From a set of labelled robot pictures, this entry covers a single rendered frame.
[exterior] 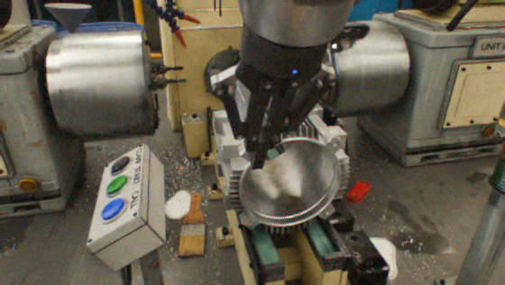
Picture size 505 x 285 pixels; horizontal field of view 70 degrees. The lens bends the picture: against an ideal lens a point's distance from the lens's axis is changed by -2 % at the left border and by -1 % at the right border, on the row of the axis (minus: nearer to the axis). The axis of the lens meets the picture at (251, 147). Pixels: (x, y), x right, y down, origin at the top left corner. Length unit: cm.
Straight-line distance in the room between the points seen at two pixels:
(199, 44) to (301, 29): 75
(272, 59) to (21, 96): 62
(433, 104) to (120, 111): 75
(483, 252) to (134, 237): 52
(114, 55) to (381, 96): 62
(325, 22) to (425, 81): 74
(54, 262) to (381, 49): 84
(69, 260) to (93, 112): 30
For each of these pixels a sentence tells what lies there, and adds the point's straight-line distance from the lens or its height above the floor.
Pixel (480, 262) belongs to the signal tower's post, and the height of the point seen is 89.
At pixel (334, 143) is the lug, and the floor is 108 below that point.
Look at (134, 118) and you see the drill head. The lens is 83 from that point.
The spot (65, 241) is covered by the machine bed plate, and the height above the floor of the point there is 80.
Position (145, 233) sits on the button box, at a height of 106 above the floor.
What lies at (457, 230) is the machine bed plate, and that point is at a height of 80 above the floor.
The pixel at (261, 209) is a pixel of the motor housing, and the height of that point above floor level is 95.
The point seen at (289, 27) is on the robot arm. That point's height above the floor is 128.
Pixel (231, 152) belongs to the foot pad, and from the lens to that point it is 54.
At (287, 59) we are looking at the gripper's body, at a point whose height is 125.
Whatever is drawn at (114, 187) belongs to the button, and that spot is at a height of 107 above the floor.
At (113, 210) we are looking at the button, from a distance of 44.
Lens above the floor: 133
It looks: 29 degrees down
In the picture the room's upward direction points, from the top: straight up
